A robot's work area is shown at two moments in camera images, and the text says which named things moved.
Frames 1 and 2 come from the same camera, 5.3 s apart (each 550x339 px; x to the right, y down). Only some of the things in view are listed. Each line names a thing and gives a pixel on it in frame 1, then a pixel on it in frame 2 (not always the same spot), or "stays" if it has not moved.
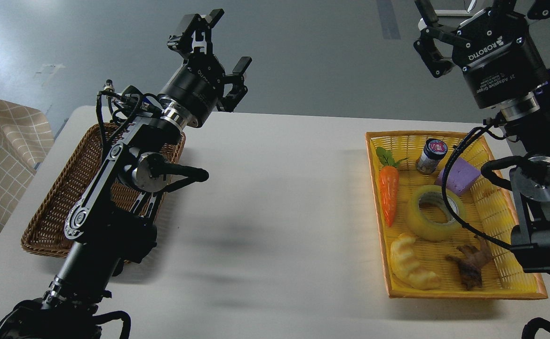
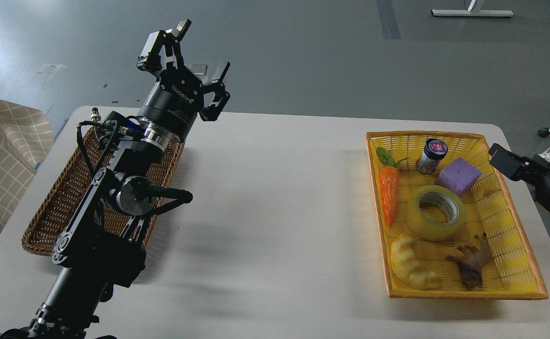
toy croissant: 407,267 stays
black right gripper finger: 430,28 to 509,164
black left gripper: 197,88 to 174,101
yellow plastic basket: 445,230 stays
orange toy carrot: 388,182 stays
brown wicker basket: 45,233 stays
